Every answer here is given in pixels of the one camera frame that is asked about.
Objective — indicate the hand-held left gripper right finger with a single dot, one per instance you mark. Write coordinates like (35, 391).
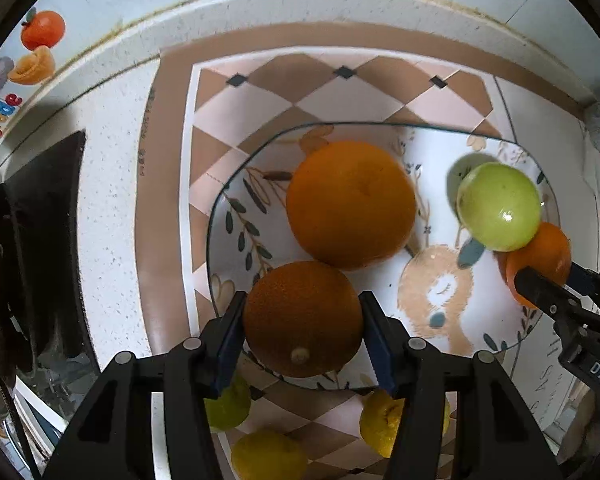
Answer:
(377, 347)

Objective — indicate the large bright orange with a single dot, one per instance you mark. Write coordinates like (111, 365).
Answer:
(350, 202)

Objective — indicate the small bright orange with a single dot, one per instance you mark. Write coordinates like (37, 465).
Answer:
(542, 255)

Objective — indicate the yellow-green lemon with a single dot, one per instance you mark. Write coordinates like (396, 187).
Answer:
(228, 407)

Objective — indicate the yellow lemon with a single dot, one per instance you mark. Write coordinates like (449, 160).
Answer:
(267, 457)
(380, 425)

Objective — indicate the checkered brown counter mat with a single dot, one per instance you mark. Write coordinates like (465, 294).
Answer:
(330, 92)

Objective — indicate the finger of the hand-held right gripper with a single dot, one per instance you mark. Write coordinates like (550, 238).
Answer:
(540, 287)
(587, 280)

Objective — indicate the dark brownish orange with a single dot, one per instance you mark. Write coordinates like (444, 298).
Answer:
(302, 310)

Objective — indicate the colourful wall sticker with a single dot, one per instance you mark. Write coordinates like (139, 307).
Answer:
(40, 35)

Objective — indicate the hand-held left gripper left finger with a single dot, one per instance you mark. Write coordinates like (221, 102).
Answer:
(227, 347)

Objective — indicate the black gas stove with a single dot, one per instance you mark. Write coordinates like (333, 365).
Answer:
(40, 240)

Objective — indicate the floral ceramic plate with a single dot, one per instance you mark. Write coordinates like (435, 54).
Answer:
(440, 290)

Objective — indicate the green apple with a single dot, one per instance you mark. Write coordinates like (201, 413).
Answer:
(500, 205)

